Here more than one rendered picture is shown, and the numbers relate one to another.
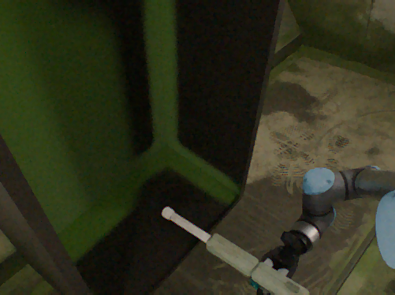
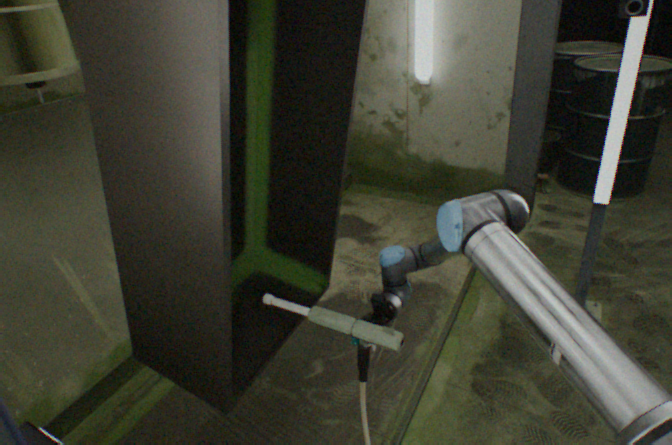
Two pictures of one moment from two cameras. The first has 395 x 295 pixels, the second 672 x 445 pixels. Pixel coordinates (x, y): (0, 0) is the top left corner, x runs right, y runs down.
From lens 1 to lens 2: 0.55 m
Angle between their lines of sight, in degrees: 23
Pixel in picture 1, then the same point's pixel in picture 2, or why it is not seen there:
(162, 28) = (257, 146)
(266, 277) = (365, 328)
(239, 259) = (339, 320)
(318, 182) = (392, 254)
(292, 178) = (365, 290)
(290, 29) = not seen: hidden behind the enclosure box
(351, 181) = (418, 252)
